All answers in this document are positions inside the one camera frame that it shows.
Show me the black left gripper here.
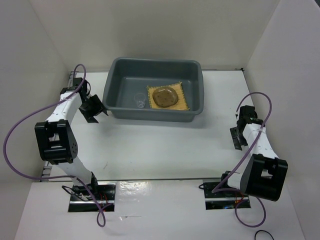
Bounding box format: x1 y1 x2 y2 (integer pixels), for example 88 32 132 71
78 94 108 124

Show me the bamboo woven mat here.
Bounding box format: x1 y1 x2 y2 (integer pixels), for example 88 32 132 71
147 81 190 111

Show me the clear glass oval dish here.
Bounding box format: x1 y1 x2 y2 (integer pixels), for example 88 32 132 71
152 86 180 108
152 87 180 108

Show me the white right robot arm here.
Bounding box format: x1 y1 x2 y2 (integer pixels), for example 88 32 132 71
219 105 288 202

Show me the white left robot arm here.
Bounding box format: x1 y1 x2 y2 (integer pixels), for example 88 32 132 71
34 77 108 200

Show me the grey plastic bin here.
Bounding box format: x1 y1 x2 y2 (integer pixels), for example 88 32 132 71
102 57 204 123

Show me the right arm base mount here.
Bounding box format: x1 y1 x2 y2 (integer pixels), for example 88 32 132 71
198 178 251 210

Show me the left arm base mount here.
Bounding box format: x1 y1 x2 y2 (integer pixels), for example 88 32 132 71
61 181 116 213

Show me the black cable loop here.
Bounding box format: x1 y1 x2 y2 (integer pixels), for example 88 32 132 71
254 229 276 240

